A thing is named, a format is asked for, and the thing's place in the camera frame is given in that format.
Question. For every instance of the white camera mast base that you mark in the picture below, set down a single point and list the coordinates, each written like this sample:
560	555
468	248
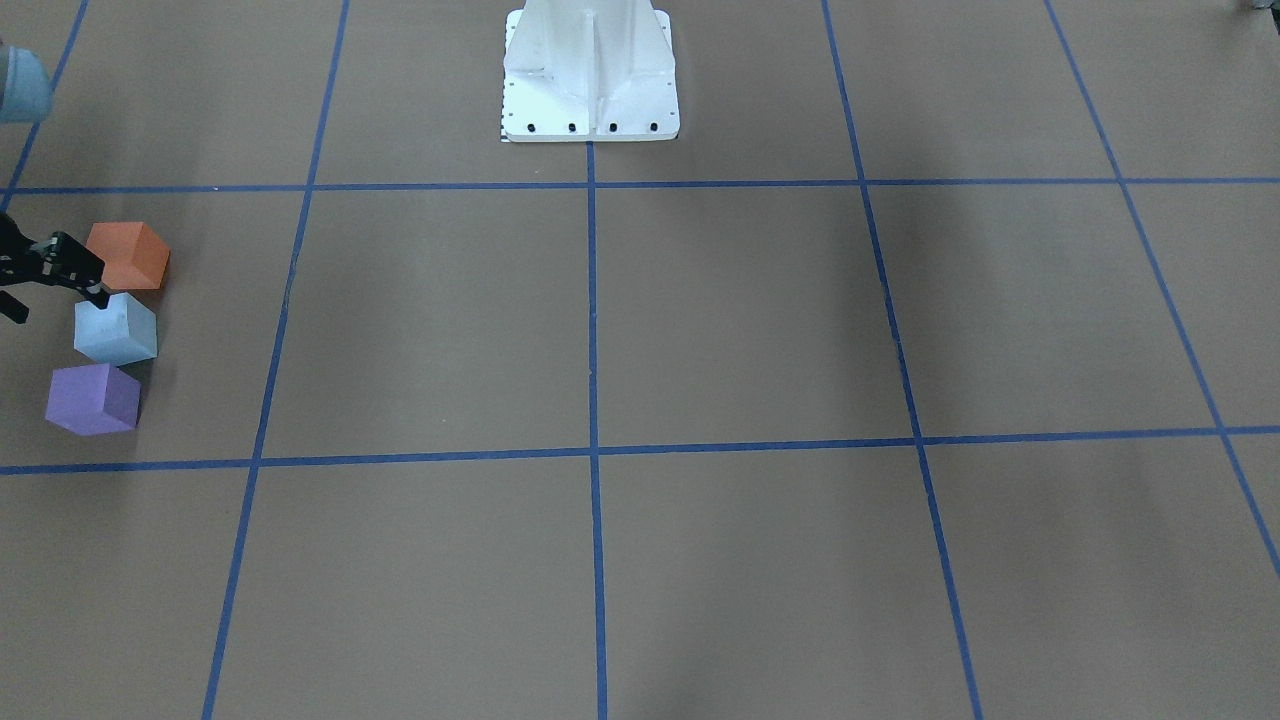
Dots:
589	71

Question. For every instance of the purple foam block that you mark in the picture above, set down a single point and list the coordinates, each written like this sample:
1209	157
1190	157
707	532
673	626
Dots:
95	399

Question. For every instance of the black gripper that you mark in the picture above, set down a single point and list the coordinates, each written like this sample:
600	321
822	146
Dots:
62	262

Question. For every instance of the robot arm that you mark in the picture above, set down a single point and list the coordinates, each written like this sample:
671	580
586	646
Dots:
27	91

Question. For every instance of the orange foam block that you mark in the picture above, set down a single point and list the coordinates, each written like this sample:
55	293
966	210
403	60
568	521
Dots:
135	257

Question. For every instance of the light blue foam block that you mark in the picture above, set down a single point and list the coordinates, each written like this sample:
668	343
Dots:
123	333

